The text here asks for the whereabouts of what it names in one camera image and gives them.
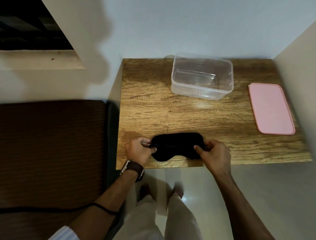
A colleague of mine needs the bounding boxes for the pink container lid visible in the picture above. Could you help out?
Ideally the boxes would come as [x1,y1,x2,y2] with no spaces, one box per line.
[248,83,296,135]

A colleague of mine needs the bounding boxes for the clear plastic container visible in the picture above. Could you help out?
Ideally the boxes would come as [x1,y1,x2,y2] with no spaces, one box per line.
[171,52,234,101]

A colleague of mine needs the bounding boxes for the person's left hand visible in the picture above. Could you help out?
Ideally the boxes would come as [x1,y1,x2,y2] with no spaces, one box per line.
[126,137,157,166]

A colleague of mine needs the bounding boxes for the person's right forearm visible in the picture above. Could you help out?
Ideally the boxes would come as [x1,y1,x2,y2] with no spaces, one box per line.
[212,168,276,240]

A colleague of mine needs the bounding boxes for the person's left forearm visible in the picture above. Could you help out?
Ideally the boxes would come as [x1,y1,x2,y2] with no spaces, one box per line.
[69,170,139,233]

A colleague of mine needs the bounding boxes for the brown mattress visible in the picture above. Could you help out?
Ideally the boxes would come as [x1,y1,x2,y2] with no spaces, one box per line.
[0,100,107,240]

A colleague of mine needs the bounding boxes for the beige trousers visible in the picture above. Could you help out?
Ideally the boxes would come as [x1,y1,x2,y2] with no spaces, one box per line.
[112,192,206,240]

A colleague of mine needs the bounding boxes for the person's right hand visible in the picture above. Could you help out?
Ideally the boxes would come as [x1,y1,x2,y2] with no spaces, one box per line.
[194,139,232,174]

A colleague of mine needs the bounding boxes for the black cable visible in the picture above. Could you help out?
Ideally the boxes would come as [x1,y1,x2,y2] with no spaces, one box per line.
[0,202,119,216]

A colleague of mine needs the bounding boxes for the brown strap wristwatch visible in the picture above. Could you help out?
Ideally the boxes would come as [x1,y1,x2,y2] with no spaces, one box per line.
[120,160,145,183]

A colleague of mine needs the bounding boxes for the dark window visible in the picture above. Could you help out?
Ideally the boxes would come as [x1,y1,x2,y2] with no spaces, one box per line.
[0,0,75,51]

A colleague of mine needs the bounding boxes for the white striped shirt sleeve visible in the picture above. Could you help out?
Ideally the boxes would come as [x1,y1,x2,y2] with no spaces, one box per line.
[48,225,82,240]

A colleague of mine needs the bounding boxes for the black sleep mask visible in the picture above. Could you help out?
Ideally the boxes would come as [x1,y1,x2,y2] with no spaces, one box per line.
[149,133,207,162]

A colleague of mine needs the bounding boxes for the person's right foot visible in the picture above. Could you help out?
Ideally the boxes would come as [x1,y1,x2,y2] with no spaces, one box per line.
[171,182,184,199]

